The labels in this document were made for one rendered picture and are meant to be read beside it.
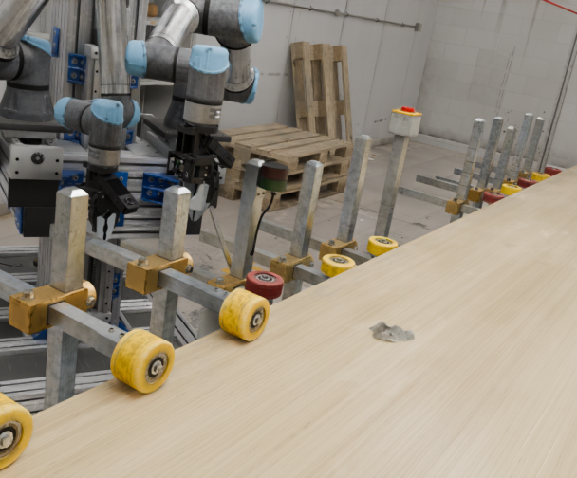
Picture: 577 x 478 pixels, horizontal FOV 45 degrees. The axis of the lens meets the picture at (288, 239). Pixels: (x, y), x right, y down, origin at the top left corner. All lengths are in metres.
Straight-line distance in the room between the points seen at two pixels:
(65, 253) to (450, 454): 0.65
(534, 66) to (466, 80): 0.87
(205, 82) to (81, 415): 0.70
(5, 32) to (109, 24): 0.27
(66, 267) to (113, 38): 0.85
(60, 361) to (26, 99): 1.06
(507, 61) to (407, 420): 8.60
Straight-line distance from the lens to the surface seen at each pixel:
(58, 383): 1.26
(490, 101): 9.60
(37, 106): 2.14
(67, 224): 1.15
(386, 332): 1.34
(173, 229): 1.33
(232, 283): 1.55
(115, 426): 0.99
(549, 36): 9.46
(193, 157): 1.44
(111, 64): 1.87
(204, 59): 1.41
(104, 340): 1.08
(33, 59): 2.12
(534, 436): 1.18
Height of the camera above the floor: 1.46
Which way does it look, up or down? 18 degrees down
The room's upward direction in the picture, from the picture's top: 10 degrees clockwise
